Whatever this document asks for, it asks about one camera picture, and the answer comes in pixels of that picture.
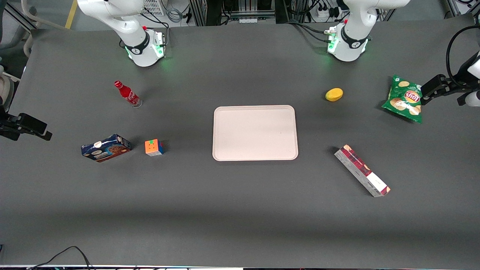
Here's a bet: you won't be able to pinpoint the thin black table-edge cable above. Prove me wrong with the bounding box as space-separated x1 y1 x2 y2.
32 246 93 270

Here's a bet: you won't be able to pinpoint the red cookie box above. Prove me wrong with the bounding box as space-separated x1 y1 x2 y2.
334 144 391 198

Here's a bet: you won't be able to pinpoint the aluminium profile frame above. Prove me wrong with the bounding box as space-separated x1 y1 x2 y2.
189 0 286 27

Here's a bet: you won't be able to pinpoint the grey coiled cable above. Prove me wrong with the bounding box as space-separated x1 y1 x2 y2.
166 7 183 24

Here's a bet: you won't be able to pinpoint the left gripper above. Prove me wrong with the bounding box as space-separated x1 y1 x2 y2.
420 52 480 108

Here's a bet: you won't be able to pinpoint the black base cables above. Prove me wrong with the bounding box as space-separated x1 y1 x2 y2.
286 19 331 44
140 13 170 39

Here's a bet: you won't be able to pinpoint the pink plastic tray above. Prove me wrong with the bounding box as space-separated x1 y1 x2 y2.
212 105 299 162

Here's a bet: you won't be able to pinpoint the black left base cables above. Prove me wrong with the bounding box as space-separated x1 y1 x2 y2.
286 19 331 44

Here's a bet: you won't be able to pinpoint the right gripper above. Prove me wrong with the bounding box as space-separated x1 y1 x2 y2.
0 112 53 142

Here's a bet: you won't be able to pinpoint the blue cookie box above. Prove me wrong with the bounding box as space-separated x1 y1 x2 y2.
81 134 132 163

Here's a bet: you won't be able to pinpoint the red cola bottle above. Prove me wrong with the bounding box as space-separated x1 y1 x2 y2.
114 80 143 108

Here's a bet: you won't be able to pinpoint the white perforated basket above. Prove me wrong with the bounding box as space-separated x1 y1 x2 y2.
142 0 166 17

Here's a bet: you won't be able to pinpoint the black right base cables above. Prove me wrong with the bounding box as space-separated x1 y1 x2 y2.
140 13 170 39

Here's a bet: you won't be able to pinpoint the yellow lemon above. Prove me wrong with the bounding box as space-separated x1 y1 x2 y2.
325 88 344 102

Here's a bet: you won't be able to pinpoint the beige round seat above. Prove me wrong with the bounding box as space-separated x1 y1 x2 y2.
0 66 15 108

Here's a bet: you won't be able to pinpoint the white power strip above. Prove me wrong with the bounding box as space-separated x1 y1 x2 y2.
317 5 340 20

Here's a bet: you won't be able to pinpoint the beige tubular chair frame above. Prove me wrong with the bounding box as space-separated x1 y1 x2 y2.
21 0 72 57

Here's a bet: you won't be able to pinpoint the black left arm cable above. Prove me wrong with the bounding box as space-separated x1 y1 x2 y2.
445 24 480 89

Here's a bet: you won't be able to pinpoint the colourful puzzle cube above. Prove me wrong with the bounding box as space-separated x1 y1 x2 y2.
145 139 165 157

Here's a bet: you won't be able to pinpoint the green chips bag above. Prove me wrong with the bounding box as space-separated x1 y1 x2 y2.
381 75 423 124

